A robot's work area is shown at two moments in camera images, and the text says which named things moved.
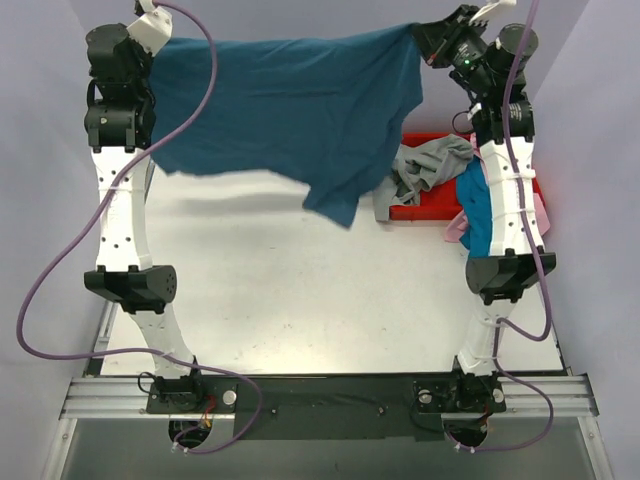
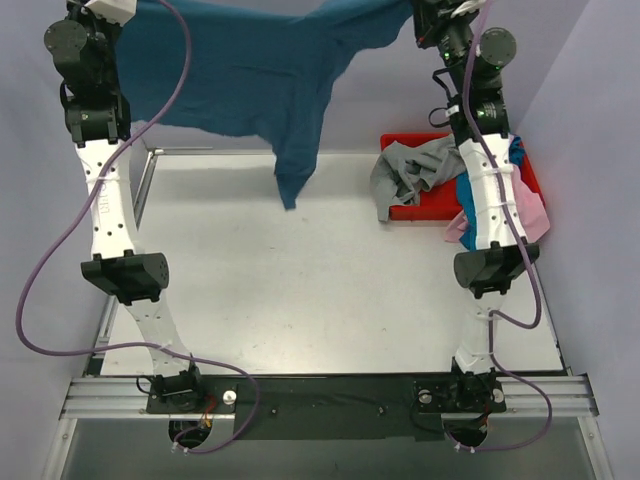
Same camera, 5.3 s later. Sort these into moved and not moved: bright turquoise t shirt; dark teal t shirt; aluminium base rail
Moved: dark teal t shirt
Not moved: bright turquoise t shirt; aluminium base rail
